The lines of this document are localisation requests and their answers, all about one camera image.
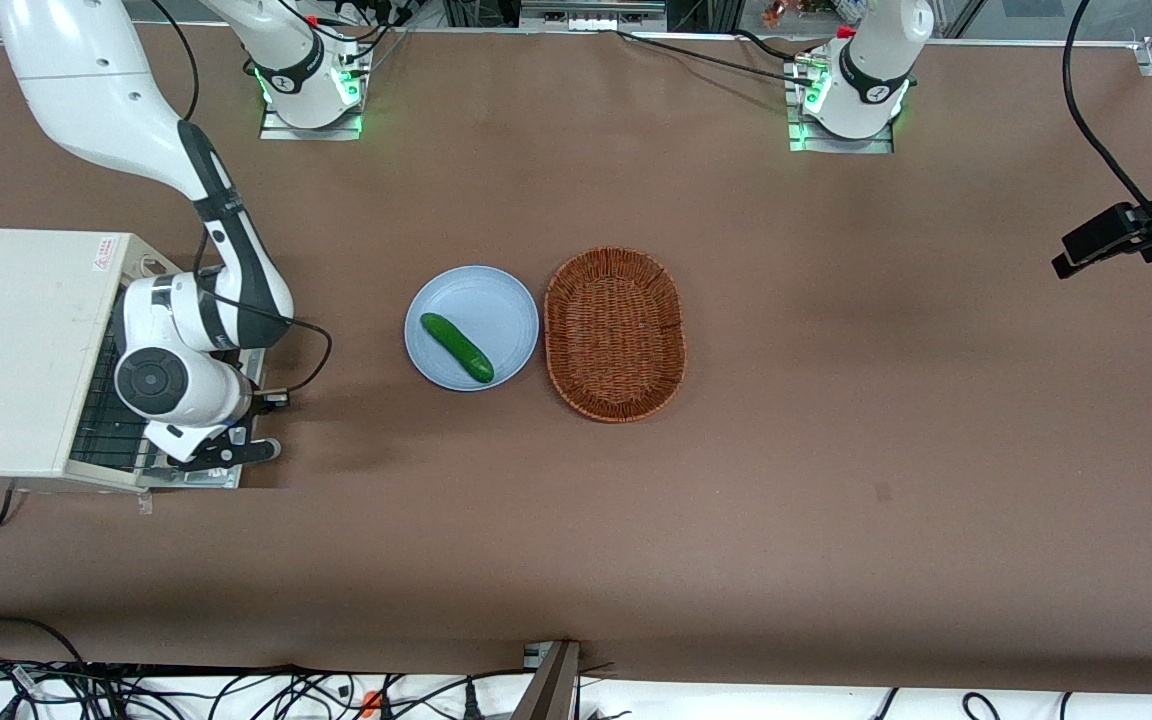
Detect green cucumber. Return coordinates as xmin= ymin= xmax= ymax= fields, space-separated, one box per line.
xmin=421 ymin=313 xmax=495 ymax=384

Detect white toaster oven body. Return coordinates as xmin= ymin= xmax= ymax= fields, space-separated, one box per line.
xmin=0 ymin=229 xmax=183 ymax=494

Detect light blue round plate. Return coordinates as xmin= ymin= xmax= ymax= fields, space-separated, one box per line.
xmin=404 ymin=265 xmax=541 ymax=392

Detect metal oven wire rack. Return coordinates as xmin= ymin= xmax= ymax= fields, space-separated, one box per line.
xmin=69 ymin=300 xmax=173 ymax=474

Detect black cable across table edge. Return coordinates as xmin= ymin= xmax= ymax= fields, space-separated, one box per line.
xmin=614 ymin=28 xmax=819 ymax=87

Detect brown woven oval basket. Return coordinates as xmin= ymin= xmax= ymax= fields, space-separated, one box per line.
xmin=543 ymin=247 xmax=687 ymax=424

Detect dark camera stand post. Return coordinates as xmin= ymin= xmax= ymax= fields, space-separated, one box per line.
xmin=513 ymin=640 xmax=583 ymax=720

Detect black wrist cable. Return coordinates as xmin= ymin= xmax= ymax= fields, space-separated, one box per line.
xmin=194 ymin=228 xmax=335 ymax=407
xmin=1063 ymin=0 xmax=1152 ymax=219

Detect grey power strip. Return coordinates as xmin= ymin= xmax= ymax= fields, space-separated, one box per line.
xmin=520 ymin=0 xmax=668 ymax=32

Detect tangled black floor cables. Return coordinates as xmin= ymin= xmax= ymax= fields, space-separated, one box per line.
xmin=0 ymin=616 xmax=537 ymax=720

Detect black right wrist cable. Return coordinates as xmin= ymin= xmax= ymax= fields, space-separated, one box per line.
xmin=194 ymin=228 xmax=335 ymax=407

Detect black hanging arm cable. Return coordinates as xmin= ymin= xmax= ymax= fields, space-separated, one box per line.
xmin=148 ymin=0 xmax=201 ymax=124

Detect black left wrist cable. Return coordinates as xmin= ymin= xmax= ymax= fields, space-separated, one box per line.
xmin=1063 ymin=0 xmax=1152 ymax=219

